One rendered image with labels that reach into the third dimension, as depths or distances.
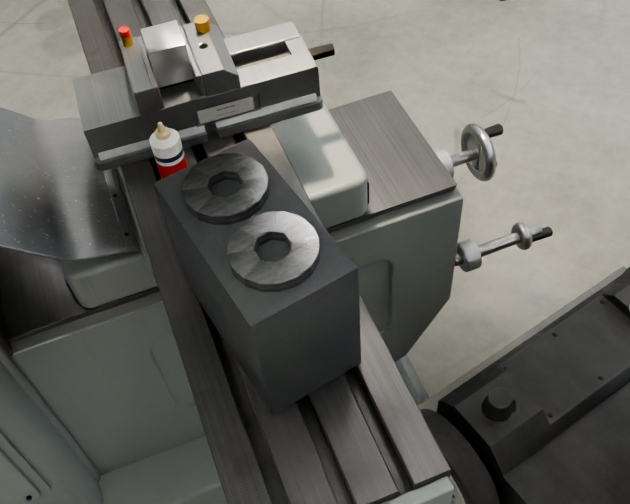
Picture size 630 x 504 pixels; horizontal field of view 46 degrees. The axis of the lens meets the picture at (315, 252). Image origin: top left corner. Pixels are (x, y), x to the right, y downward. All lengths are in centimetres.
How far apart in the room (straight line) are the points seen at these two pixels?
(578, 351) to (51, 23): 244
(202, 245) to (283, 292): 10
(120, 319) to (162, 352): 15
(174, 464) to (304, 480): 85
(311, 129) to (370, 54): 148
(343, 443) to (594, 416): 55
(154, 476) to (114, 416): 21
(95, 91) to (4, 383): 47
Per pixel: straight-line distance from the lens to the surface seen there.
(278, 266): 71
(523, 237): 152
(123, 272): 117
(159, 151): 102
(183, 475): 164
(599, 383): 129
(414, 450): 83
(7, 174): 118
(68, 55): 300
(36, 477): 148
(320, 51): 118
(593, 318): 135
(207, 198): 78
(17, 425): 134
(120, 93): 114
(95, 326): 125
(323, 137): 127
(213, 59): 109
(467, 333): 199
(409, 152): 137
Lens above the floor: 168
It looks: 52 degrees down
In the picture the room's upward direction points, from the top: 6 degrees counter-clockwise
